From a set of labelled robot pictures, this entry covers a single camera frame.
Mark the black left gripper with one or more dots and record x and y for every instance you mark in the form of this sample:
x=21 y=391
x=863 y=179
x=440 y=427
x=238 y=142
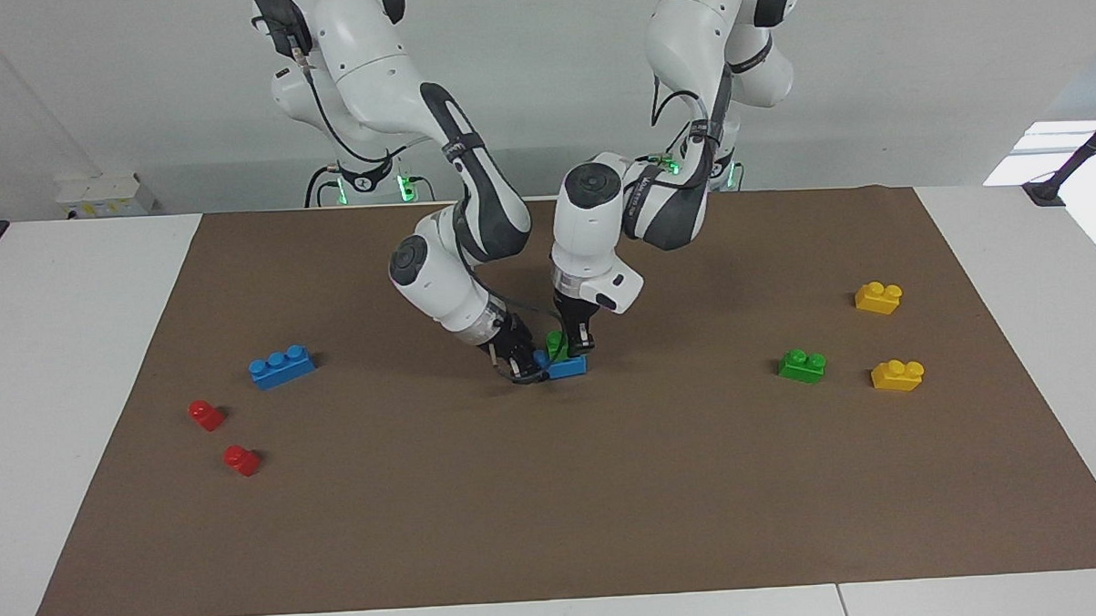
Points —
x=576 y=313

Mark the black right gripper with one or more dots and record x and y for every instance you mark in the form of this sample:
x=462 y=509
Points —
x=510 y=341

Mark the green two-stud toy brick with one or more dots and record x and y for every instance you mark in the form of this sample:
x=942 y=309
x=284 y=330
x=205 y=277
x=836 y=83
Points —
x=803 y=366
x=556 y=347

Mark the blue three-stud toy brick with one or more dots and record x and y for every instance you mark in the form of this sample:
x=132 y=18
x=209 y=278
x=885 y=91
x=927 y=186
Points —
x=566 y=368
x=281 y=366

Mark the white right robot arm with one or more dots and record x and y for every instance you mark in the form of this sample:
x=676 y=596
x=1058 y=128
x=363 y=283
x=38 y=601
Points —
x=366 y=68

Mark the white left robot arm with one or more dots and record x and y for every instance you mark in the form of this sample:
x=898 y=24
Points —
x=591 y=243

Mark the brown table mat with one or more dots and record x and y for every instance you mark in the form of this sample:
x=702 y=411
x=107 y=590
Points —
x=609 y=488

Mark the red one-stud toy brick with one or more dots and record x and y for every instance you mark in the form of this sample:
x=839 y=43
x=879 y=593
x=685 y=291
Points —
x=242 y=460
x=206 y=415

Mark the yellow two-stud toy brick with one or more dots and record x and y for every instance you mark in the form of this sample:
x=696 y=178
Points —
x=879 y=297
x=897 y=375

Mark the white wall socket box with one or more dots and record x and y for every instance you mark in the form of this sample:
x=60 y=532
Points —
x=107 y=198

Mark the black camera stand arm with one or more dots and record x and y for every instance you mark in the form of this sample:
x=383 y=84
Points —
x=1080 y=153

